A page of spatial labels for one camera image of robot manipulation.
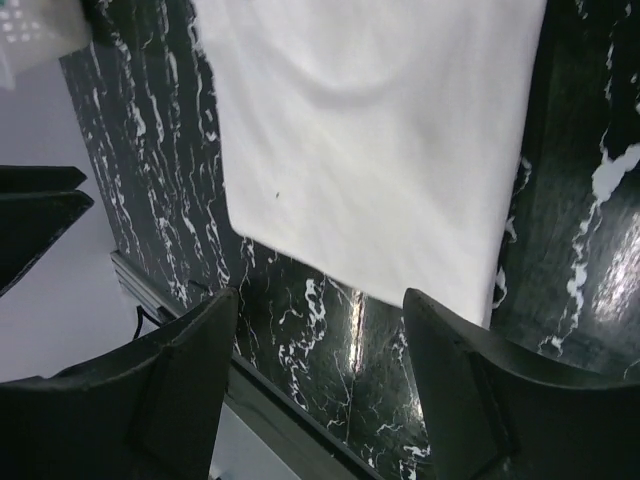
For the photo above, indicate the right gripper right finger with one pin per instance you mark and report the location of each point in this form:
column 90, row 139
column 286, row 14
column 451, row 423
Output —
column 496, row 410

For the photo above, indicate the white t shirt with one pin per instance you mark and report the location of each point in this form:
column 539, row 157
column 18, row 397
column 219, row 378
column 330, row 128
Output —
column 375, row 141

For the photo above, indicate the white plastic basket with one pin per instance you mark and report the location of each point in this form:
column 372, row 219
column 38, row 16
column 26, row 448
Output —
column 36, row 31

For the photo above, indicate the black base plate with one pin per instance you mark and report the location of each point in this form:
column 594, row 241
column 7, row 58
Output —
column 268, row 437

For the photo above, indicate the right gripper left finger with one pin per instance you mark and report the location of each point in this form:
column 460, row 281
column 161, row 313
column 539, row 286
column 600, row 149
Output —
column 147, row 410

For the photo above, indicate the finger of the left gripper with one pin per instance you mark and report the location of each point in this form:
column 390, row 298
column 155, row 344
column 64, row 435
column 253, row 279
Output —
column 36, row 179
column 30, row 224

